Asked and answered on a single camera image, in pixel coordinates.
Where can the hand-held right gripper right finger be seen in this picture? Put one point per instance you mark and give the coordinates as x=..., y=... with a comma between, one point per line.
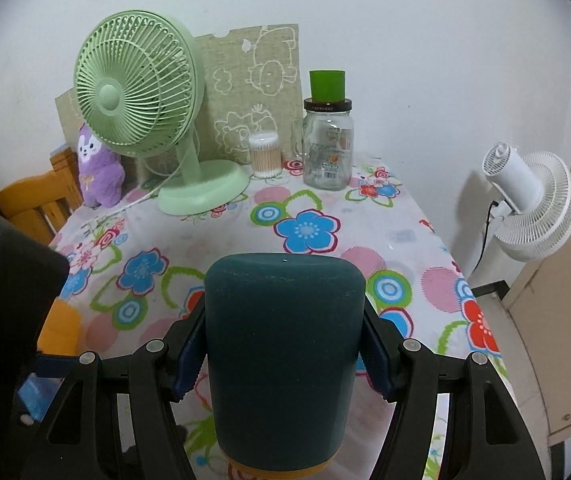
x=378, y=362

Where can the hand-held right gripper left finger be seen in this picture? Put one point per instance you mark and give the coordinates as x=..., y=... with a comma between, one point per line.
x=188, y=357

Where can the dark teal cup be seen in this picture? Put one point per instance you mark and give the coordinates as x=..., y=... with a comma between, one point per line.
x=285, y=350

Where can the small green cup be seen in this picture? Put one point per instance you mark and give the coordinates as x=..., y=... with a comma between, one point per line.
x=327, y=85

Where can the orange object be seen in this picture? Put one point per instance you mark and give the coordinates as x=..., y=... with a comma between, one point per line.
x=60, y=327

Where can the wooden chair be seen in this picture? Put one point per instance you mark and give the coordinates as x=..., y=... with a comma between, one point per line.
x=30, y=205

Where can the blue object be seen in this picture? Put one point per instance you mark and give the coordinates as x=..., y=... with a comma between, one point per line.
x=40, y=395

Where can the floral tablecloth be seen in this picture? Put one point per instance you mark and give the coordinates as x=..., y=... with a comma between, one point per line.
x=245, y=240

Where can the purple plush toy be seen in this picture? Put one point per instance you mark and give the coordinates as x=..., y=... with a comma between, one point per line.
x=97, y=170

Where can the plain beige burlap board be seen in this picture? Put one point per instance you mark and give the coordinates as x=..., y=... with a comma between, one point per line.
x=67, y=115

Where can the beige wooden door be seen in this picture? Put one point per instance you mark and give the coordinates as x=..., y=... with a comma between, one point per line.
x=565, y=310

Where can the green desk fan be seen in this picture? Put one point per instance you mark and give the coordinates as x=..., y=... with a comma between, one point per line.
x=110, y=95

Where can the glass jar mug black lid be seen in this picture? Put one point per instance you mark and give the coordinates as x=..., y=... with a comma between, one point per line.
x=326, y=160

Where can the cotton swab container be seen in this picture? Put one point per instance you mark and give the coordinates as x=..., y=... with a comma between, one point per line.
x=265, y=157

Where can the white standing fan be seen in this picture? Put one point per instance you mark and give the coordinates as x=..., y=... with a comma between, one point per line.
x=515, y=180

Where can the beige burlap board cartoon print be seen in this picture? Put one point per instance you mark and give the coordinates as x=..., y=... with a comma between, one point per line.
x=235, y=70

